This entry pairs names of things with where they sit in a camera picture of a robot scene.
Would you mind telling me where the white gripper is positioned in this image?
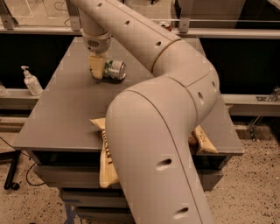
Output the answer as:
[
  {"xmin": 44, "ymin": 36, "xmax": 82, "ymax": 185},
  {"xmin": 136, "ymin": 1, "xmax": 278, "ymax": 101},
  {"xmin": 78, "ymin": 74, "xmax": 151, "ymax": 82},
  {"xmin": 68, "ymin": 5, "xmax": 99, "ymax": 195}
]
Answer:
[{"xmin": 81, "ymin": 29, "xmax": 111, "ymax": 80}]

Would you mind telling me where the green white 7up can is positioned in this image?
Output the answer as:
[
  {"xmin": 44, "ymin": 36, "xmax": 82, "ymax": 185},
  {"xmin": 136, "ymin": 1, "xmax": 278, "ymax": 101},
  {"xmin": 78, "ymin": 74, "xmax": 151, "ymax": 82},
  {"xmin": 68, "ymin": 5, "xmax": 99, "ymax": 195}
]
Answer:
[{"xmin": 103, "ymin": 59, "xmax": 127, "ymax": 81}]

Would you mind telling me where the brown yellow chips bag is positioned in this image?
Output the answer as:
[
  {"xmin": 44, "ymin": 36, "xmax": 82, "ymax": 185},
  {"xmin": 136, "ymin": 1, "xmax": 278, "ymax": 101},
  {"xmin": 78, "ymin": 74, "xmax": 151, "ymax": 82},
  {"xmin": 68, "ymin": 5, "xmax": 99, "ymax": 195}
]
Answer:
[{"xmin": 90, "ymin": 118, "xmax": 218, "ymax": 188}]

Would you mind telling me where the black stand leg with wheel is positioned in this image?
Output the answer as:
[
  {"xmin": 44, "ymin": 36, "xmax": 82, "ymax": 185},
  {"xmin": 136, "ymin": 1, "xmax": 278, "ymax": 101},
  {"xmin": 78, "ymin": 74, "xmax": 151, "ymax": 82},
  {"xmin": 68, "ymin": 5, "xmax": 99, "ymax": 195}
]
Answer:
[{"xmin": 0, "ymin": 150, "xmax": 20, "ymax": 191}]

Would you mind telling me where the grey drawer cabinet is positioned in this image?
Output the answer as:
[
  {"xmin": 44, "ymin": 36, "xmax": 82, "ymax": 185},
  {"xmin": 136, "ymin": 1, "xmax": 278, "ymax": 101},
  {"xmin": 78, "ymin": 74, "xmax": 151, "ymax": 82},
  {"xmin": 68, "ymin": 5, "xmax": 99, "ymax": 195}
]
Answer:
[{"xmin": 15, "ymin": 38, "xmax": 242, "ymax": 224}]

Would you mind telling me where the white pump dispenser bottle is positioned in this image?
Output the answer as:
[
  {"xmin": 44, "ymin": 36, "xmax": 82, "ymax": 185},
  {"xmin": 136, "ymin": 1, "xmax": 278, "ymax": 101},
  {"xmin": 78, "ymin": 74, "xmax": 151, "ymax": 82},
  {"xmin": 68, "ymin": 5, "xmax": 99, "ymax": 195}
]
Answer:
[{"xmin": 21, "ymin": 66, "xmax": 43, "ymax": 95}]

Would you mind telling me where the black floor cable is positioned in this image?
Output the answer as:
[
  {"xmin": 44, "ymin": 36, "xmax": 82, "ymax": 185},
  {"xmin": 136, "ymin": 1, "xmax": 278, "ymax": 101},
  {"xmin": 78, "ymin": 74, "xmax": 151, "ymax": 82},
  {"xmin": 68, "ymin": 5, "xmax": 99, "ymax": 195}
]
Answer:
[{"xmin": 0, "ymin": 136, "xmax": 46, "ymax": 187}]

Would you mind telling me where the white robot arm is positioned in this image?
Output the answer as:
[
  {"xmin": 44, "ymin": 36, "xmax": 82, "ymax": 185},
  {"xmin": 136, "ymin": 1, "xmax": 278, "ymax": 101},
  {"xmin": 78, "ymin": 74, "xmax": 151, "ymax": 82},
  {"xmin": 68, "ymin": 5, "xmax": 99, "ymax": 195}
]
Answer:
[{"xmin": 71, "ymin": 0, "xmax": 219, "ymax": 224}]

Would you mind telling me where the red coca-cola can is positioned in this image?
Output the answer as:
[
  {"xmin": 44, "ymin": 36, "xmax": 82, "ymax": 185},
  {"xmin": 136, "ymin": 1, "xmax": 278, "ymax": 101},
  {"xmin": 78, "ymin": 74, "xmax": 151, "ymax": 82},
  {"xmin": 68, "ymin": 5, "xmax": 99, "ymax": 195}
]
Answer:
[{"xmin": 158, "ymin": 21, "xmax": 172, "ymax": 32}]

